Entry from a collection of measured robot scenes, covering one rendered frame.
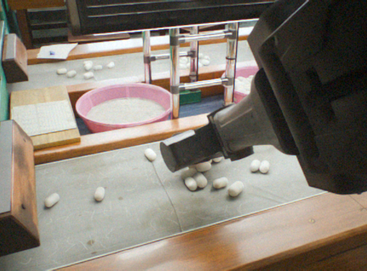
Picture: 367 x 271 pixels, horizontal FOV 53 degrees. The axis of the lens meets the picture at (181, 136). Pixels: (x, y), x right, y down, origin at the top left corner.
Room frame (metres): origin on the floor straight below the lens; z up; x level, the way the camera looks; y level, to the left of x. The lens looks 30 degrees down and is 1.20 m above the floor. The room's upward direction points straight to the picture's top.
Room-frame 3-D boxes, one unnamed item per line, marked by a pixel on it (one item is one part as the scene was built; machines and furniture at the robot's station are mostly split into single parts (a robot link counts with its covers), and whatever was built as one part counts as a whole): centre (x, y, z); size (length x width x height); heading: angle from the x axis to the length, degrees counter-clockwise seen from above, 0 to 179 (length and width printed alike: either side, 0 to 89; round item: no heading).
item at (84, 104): (0.92, 0.15, 0.72); 0.27 x 0.27 x 0.10
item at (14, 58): (1.14, 0.53, 0.83); 0.30 x 0.06 x 0.07; 21
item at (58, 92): (0.84, 0.36, 0.77); 0.33 x 0.15 x 0.01; 21
